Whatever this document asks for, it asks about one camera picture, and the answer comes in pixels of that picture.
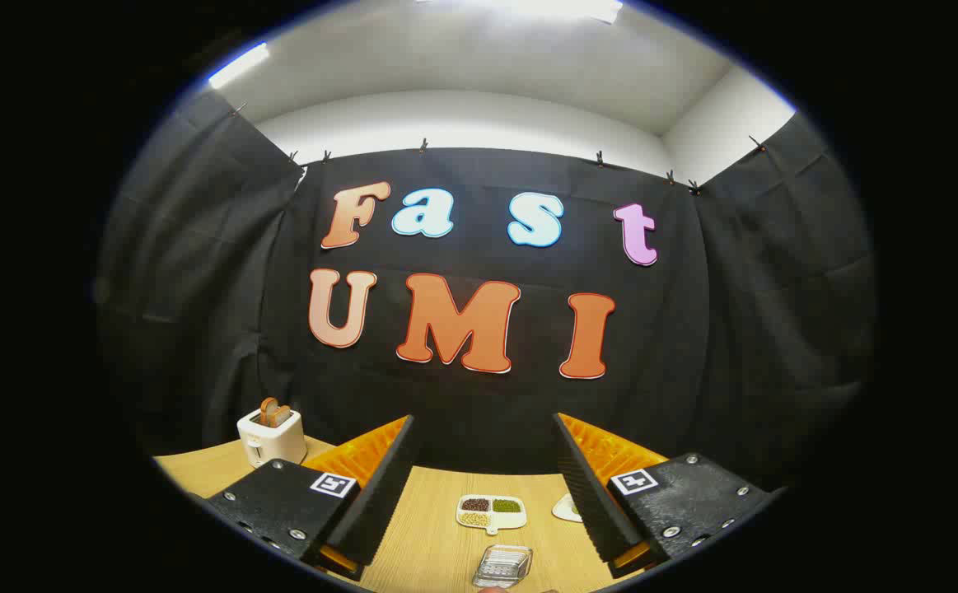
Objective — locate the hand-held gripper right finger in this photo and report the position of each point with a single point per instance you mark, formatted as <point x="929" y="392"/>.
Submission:
<point x="590" y="494"/>

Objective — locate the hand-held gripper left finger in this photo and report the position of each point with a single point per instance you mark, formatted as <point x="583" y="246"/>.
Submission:
<point x="380" y="494"/>

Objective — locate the small white plate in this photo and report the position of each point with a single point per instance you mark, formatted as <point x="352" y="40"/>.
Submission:
<point x="565" y="509"/>

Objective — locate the white divided tray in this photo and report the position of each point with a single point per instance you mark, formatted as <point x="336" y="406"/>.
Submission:
<point x="511" y="520"/>

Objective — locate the green beans pile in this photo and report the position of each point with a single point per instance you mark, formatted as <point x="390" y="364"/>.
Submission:
<point x="507" y="506"/>

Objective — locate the dark red beans pile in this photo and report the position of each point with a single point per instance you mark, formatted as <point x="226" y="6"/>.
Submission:
<point x="475" y="504"/>

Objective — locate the yellow soybeans pile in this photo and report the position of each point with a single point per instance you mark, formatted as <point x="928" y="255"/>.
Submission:
<point x="474" y="520"/>

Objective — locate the white toaster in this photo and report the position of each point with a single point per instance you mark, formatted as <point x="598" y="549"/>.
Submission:
<point x="277" y="445"/>

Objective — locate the brown bread slice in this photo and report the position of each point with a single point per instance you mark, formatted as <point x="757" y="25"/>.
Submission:
<point x="271" y="412"/>

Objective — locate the black backdrop cloth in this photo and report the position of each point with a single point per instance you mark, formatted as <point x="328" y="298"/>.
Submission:
<point x="693" y="329"/>

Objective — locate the row of black cloth clips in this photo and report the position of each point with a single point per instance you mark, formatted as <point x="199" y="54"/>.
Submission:
<point x="423" y="148"/>

